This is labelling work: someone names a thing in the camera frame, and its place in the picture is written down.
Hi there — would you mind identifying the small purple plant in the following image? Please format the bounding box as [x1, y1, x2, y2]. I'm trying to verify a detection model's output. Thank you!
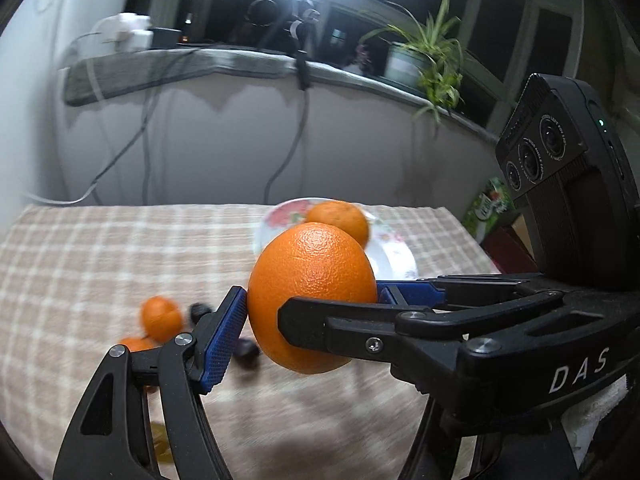
[350, 42, 374, 72]

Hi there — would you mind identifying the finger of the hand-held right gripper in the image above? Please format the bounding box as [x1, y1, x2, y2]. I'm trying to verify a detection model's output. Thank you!
[277, 290, 568, 367]
[376, 274, 551, 312]

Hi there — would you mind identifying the mandarin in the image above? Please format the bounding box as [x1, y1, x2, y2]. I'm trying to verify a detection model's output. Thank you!
[141, 296, 183, 342]
[117, 336, 160, 353]

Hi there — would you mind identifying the black lamp cable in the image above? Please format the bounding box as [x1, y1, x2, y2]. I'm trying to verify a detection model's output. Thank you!
[263, 87, 308, 207]

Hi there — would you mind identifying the white cable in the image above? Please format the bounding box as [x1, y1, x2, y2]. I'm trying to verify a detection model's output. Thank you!
[20, 30, 108, 207]

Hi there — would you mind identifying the spider plant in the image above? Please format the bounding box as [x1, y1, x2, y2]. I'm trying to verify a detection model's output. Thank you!
[360, 0, 466, 136]

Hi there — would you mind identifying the black lamp tripod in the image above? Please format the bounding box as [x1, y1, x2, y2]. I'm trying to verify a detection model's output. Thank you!
[287, 0, 322, 92]

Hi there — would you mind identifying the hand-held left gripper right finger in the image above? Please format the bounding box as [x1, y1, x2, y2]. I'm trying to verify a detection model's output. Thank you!
[400, 402, 576, 480]

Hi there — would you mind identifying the white power adapter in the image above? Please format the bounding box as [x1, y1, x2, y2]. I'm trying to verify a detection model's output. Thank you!
[92, 11, 153, 53]

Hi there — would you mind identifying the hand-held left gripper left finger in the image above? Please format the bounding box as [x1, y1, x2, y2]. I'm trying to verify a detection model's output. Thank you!
[52, 286, 249, 480]

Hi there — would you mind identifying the large smooth orange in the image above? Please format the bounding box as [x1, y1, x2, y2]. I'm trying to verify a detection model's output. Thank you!
[247, 222, 378, 375]

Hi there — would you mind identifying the black power brick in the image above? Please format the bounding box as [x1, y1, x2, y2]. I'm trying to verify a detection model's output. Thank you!
[151, 26, 183, 50]

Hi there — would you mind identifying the green carton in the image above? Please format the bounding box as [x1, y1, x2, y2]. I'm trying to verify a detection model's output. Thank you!
[462, 177, 516, 241]

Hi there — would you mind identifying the floral white plate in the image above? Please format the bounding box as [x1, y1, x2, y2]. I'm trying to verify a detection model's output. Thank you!
[252, 197, 418, 281]

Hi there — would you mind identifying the pale flower pot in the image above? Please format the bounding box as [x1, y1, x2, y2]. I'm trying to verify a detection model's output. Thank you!
[385, 42, 432, 87]

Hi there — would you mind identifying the large rough orange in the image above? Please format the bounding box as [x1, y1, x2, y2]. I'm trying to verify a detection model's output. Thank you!
[306, 200, 370, 261]

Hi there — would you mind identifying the dark red box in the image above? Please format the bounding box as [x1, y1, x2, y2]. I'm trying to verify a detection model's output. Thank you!
[482, 225, 538, 273]

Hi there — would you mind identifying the checkered beige tablecloth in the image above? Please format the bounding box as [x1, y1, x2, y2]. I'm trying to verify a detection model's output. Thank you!
[0, 202, 503, 480]

